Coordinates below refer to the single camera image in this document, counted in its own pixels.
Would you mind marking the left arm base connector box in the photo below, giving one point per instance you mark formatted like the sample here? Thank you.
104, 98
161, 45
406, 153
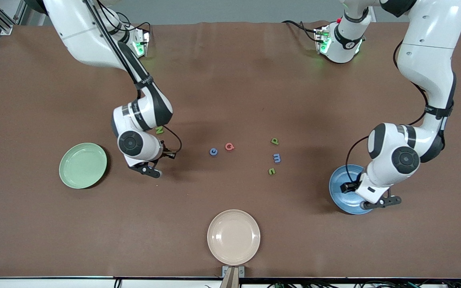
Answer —
319, 38

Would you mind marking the green letter p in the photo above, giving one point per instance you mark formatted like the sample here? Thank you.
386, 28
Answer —
275, 141

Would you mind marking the green plate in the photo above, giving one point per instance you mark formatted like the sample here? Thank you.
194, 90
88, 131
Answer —
82, 166

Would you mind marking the green letter N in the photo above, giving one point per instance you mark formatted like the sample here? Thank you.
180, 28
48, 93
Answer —
159, 130

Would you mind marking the beige plate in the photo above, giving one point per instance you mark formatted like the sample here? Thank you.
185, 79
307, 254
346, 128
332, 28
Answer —
233, 237

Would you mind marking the blue letter C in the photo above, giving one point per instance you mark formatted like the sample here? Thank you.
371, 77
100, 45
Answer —
211, 152

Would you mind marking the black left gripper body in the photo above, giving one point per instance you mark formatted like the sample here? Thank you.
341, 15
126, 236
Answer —
351, 186

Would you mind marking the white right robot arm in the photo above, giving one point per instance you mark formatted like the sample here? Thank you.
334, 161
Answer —
78, 36

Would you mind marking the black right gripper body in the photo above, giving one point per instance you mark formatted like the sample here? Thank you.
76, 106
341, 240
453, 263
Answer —
165, 154

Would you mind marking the green letter u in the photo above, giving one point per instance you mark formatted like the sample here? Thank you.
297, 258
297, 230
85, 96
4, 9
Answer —
271, 172

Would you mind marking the blue letter m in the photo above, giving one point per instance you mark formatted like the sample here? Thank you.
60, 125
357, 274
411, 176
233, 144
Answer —
277, 158

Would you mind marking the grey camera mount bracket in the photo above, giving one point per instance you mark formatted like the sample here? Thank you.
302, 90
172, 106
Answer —
232, 276

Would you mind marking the blue plate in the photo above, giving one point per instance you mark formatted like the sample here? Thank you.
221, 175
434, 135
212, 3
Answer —
336, 192

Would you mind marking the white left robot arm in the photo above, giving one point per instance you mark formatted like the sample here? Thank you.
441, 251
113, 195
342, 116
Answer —
426, 68

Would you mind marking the red letter Q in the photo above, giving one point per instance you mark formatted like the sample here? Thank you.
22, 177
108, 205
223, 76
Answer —
227, 146

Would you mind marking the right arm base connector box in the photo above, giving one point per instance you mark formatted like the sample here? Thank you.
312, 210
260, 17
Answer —
144, 40

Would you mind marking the brown table mat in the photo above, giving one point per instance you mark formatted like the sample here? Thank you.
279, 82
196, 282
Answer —
230, 80

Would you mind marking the white table edge rail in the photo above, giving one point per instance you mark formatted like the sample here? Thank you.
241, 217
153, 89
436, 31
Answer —
54, 284

